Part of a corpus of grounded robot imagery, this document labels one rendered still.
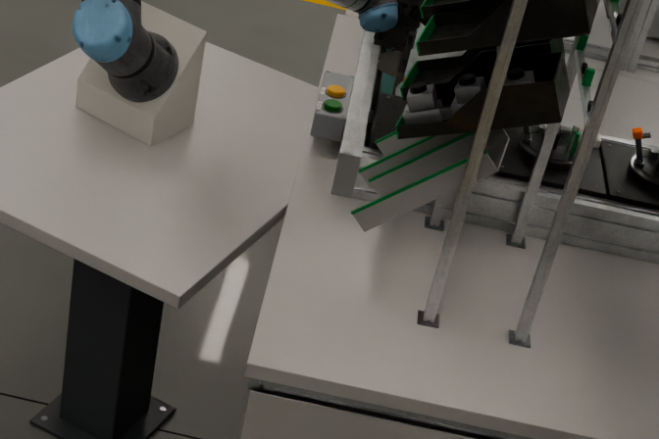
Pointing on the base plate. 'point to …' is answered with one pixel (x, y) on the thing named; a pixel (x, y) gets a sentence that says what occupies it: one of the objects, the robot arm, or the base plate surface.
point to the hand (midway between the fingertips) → (399, 81)
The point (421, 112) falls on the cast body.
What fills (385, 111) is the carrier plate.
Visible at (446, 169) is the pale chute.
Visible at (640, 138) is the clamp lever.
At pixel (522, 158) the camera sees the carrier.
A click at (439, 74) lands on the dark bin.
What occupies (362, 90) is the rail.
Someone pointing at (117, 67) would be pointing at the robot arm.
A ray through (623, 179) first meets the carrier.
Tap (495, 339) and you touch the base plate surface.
